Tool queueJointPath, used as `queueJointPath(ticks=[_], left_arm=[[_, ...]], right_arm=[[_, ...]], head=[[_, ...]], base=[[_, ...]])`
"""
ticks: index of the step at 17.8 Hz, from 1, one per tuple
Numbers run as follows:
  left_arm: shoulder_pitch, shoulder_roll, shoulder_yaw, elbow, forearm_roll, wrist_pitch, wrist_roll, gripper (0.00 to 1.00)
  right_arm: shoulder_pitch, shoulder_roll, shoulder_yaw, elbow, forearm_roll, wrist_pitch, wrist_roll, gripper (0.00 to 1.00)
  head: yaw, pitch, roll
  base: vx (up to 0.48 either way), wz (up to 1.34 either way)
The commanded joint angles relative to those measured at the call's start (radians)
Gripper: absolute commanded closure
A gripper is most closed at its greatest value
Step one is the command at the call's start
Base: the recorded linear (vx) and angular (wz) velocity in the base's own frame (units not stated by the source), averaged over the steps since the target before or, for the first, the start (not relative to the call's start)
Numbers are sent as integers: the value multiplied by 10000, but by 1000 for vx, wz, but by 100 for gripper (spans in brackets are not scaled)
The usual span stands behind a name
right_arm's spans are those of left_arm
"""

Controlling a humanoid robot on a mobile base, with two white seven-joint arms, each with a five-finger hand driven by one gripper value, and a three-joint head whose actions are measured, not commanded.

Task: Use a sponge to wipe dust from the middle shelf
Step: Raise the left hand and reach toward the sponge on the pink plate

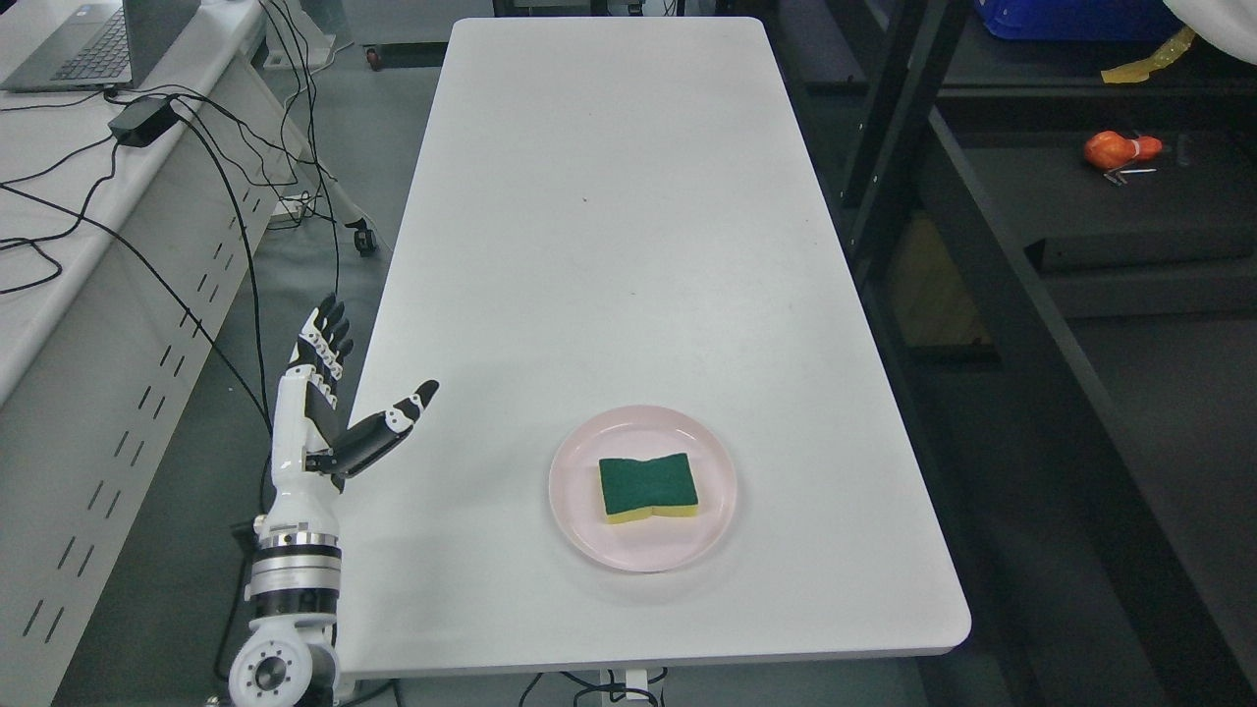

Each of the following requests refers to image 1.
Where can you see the green yellow sponge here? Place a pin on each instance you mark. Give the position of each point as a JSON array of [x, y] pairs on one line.
[[639, 489]]

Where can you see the grey laptop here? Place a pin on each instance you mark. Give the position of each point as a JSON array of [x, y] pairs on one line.
[[104, 44]]

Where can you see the black power adapter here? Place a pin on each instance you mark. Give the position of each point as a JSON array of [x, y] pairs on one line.
[[143, 121]]

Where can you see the pink plate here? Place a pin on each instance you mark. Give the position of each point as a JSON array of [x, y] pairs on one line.
[[654, 544]]

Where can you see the white table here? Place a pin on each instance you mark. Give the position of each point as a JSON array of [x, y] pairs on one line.
[[608, 212]]

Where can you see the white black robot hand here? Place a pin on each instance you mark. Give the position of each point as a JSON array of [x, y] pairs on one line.
[[312, 453]]

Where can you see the orange plastic bag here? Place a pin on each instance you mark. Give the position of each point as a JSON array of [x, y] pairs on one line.
[[1109, 151]]

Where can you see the yellow tape strip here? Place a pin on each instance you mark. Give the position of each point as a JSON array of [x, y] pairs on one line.
[[1164, 56]]

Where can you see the blue plastic bin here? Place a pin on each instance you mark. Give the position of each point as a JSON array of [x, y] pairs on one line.
[[1077, 21]]

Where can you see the white robot forearm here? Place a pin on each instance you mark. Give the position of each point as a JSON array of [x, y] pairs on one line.
[[294, 589]]

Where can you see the white side desk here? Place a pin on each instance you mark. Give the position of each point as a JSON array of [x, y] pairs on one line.
[[100, 353]]

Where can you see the black metal shelf rack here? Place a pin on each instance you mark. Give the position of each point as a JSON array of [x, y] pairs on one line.
[[1073, 348]]

